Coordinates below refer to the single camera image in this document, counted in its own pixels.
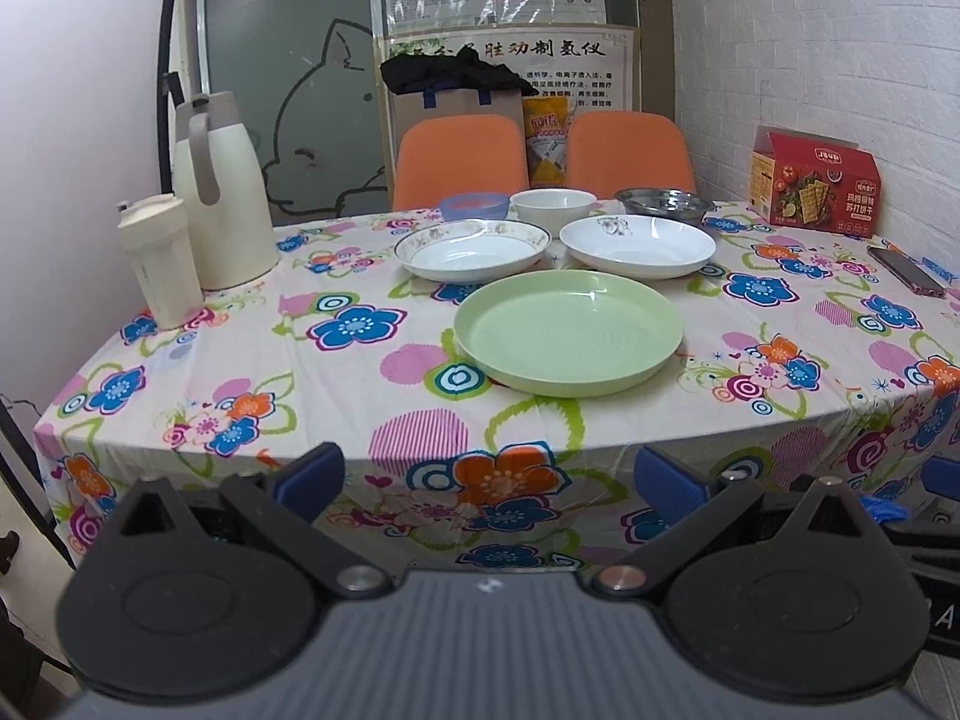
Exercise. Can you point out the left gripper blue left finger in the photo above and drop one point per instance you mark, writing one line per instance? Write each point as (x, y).
(281, 508)

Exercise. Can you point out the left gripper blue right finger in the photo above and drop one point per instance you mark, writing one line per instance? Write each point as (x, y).
(698, 511)

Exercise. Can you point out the green plastic plate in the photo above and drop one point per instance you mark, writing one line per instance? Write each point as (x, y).
(568, 333)

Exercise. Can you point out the white plate with flower print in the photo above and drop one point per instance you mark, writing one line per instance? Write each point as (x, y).
(640, 247)

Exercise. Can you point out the white plate with floral rim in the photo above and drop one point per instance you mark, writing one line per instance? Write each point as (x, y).
(472, 251)

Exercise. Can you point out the stainless steel bowl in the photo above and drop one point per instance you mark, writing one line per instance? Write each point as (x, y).
(668, 203)

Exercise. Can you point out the white ceramic bowl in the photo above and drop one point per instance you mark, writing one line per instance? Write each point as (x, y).
(552, 208)

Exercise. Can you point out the blue plastic bowl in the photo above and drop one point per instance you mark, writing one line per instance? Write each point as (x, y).
(489, 206)

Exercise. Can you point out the floral tablecloth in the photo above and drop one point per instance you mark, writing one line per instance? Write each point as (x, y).
(801, 355)

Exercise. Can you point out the cream tumbler cup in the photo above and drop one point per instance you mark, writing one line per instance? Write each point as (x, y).
(154, 233)

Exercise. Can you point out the dark smartphone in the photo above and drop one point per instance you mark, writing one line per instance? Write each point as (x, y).
(906, 271)

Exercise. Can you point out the cream thermos jug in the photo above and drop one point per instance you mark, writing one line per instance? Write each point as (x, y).
(215, 172)

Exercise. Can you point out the red cracker box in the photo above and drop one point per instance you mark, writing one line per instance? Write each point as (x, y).
(802, 180)

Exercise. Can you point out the right orange chair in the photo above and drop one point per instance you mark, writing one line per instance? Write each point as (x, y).
(611, 150)

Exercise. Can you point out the orange chair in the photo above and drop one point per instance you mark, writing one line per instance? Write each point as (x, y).
(611, 150)
(448, 156)

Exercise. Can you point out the left orange chair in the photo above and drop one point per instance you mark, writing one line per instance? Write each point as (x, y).
(448, 156)

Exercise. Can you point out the yellow snack bag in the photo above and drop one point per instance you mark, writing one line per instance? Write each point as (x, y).
(546, 132)

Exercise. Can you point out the cardboard box with blue tape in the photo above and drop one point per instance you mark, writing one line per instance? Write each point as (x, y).
(408, 110)

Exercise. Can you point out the white poster with chinese text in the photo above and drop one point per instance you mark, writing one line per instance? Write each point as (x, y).
(596, 67)

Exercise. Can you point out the black cloth on box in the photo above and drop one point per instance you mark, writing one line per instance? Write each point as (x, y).
(415, 73)

